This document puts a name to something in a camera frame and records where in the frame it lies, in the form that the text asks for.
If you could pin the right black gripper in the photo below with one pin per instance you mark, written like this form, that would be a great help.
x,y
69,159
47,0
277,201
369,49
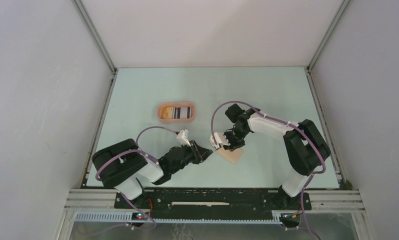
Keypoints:
x,y
232,146

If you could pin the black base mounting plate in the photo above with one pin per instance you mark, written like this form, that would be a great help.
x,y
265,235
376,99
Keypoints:
x,y
172,203

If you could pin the tan leather card holder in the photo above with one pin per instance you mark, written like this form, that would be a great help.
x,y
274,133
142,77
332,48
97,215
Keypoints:
x,y
231,156

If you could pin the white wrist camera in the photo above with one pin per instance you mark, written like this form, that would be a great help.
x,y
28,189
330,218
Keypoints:
x,y
218,140
182,137

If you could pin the aluminium frame rail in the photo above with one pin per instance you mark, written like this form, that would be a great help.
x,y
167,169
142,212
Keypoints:
x,y
322,201

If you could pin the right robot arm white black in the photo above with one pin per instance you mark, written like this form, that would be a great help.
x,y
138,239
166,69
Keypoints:
x,y
305,146

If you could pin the orange credit card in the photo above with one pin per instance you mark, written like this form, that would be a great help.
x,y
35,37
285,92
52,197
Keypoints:
x,y
167,112

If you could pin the left controller board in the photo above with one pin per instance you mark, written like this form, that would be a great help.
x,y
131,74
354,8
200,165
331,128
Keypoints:
x,y
138,216

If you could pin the pink oval tray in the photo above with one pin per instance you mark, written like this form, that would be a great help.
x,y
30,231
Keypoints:
x,y
177,104

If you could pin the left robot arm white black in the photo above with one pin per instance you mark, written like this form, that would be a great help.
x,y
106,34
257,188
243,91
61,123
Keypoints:
x,y
119,166

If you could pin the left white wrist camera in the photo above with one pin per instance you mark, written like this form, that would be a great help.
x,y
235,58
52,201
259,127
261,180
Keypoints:
x,y
182,137

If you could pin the striped black white card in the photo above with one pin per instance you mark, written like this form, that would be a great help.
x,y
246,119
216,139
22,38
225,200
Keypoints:
x,y
183,112

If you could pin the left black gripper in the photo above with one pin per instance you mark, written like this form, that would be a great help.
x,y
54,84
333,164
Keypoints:
x,y
200,153

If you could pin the controller board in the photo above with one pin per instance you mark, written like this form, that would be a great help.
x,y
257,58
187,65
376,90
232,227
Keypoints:
x,y
290,220
138,216

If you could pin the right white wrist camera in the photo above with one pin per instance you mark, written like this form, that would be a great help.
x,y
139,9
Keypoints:
x,y
218,140

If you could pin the right controller board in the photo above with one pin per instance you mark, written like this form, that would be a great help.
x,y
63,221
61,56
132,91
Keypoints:
x,y
290,220

